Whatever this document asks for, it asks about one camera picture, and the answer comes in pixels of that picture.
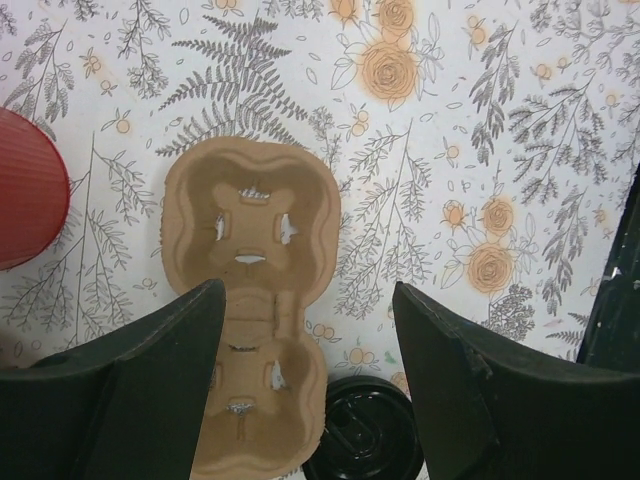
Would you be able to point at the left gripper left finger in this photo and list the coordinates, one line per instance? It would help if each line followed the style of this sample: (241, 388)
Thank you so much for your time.
(127, 405)

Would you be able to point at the red cup holder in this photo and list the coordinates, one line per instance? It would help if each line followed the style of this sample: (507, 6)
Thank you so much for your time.
(35, 190)

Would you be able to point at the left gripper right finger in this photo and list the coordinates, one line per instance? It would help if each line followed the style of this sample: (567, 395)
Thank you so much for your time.
(487, 407)

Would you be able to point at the brown cardboard cup carrier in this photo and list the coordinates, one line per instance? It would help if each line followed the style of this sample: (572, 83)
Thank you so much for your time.
(263, 218)

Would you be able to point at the floral table mat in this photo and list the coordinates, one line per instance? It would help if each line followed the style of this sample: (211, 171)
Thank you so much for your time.
(483, 152)

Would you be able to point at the spare black cup lid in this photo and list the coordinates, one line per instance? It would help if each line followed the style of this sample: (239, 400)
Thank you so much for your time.
(369, 433)

